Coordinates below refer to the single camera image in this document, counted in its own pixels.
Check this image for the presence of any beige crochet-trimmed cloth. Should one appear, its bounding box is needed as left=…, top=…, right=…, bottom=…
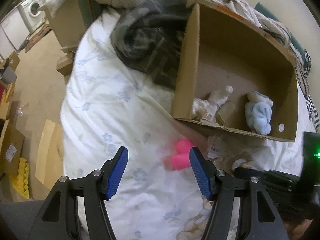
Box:
left=217, top=152, right=253, bottom=176

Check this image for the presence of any pink soft toy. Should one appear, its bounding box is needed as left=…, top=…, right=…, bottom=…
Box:
left=163, top=139, right=194, bottom=171

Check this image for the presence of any white fabric toy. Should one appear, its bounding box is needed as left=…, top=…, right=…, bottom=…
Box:
left=191, top=85, right=234, bottom=122

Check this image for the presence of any flat cardboard sheet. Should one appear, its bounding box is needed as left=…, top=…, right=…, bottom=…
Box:
left=35, top=119, right=64, bottom=190

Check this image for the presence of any white floral bed sheet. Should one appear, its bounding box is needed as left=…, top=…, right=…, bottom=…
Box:
left=61, top=9, right=315, bottom=239

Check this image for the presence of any light blue plush toy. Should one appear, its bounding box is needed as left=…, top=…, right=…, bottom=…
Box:
left=245, top=91, right=273, bottom=135

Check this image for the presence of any yellow foam piece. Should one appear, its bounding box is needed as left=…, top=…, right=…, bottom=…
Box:
left=9, top=157, right=30, bottom=200

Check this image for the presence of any brown cardboard box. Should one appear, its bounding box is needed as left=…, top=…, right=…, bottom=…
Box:
left=171, top=0, right=298, bottom=142

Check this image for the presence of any cardboard box with label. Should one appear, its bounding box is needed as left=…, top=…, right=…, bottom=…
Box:
left=1, top=119, right=24, bottom=176

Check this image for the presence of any dark grey green blanket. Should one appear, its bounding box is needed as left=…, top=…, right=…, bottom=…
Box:
left=110, top=0, right=191, bottom=89

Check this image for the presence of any wooden bedside cabinet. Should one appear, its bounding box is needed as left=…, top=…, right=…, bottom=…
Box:
left=43, top=0, right=86, bottom=76

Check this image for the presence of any white washing machine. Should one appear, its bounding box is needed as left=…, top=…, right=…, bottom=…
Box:
left=18, top=0, right=45, bottom=34

